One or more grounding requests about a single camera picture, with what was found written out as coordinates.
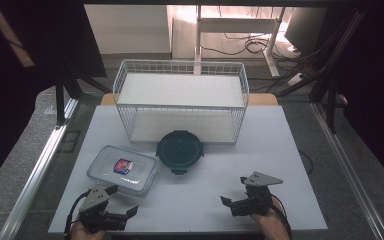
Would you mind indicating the aluminium rail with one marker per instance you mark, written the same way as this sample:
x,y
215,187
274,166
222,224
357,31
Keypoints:
x,y
346,166
36,180

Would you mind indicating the white desk frame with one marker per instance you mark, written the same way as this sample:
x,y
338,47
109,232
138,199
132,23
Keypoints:
x,y
236,25

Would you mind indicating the person's left hand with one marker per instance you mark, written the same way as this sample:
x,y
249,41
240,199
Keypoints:
x,y
83,235

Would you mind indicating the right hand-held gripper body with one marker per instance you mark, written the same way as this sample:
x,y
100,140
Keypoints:
x,y
258,203

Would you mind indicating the clear rectangular food container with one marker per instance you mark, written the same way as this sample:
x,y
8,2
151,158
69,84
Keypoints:
x,y
113,173

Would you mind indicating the dark monitor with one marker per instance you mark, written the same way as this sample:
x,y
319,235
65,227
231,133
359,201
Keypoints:
x,y
305,30

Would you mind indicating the person's right hand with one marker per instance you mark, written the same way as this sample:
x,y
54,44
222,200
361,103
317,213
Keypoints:
x,y
273,225

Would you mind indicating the white power strip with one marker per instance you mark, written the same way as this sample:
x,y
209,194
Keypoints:
x,y
295,79

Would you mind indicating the white cabinet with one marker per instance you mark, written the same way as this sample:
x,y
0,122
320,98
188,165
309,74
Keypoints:
x,y
126,30

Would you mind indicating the wooden table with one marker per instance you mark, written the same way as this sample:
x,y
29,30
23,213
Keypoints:
x,y
263,99

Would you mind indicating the white table cover sheet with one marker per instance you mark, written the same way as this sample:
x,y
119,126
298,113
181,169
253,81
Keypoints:
x,y
196,200

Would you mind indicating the dark round food container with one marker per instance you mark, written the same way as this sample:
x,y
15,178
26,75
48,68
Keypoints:
x,y
179,150

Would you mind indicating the black metal stand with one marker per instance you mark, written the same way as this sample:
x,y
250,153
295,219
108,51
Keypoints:
x,y
60,100
330,103

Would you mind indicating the dark curtain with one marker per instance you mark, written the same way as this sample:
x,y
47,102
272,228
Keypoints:
x,y
30,100
380,83

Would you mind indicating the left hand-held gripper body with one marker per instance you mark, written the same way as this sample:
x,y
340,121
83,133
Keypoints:
x,y
95,206

